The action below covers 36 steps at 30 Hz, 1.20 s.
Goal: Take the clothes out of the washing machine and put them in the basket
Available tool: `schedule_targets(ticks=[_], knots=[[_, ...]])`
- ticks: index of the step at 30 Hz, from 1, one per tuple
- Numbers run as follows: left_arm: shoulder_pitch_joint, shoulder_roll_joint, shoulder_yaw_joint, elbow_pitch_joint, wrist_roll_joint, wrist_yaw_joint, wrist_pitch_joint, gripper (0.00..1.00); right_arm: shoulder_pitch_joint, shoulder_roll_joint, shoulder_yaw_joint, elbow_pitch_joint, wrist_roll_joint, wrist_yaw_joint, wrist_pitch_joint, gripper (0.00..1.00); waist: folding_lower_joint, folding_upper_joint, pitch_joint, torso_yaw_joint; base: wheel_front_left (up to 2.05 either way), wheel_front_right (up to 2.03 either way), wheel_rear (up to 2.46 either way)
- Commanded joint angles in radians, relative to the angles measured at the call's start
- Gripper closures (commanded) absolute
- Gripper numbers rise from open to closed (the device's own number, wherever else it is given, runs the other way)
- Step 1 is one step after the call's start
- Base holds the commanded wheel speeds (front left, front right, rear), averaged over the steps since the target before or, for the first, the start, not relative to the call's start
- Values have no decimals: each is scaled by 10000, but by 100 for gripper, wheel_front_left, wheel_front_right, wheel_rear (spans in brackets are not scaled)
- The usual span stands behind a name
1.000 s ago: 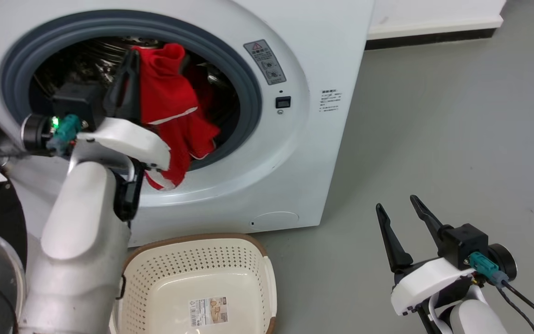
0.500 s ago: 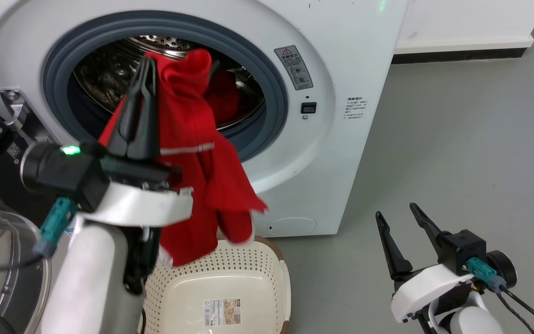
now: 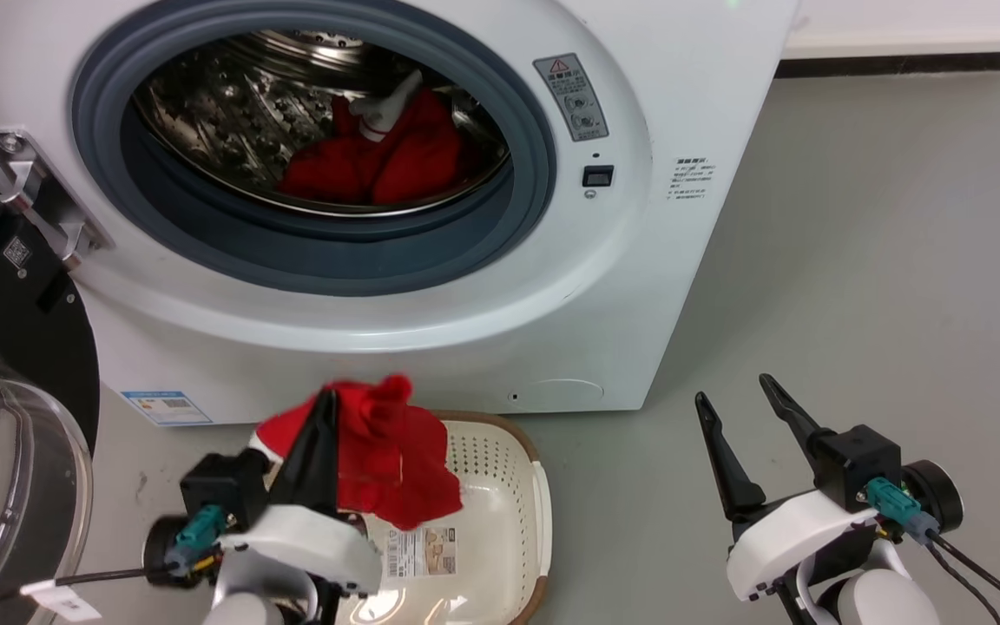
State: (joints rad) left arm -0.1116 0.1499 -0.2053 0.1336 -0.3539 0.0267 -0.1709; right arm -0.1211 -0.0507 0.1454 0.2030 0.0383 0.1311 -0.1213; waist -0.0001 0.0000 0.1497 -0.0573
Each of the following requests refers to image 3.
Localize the white cable tag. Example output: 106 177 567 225
19 579 103 623

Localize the chrome door hinge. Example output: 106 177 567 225
0 129 112 272

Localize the red garment with white trim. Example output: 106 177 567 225
278 69 470 207

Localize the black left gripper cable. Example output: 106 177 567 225
0 561 184 619

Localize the grey rubber door gasket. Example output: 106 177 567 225
71 0 557 298

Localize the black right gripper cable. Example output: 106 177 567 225
922 528 1000 625

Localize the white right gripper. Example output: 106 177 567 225
694 373 881 603

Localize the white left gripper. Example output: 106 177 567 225
215 387 385 602

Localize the cream perforated laundry basket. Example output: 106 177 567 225
333 410 553 625

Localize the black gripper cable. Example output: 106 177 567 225
0 561 184 619
922 528 1000 625

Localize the paper label on basket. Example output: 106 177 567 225
385 525 457 580

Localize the blue energy label sticker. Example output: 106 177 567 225
121 390 214 427

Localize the stainless steel washer drum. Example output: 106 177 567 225
132 30 511 217

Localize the grey warning sticker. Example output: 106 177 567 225
533 53 610 142

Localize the red cloth garment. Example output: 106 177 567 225
248 374 464 532

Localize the black wall baseboard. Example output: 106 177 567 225
774 51 1000 80

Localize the white front-load washing machine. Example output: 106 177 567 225
0 0 801 428

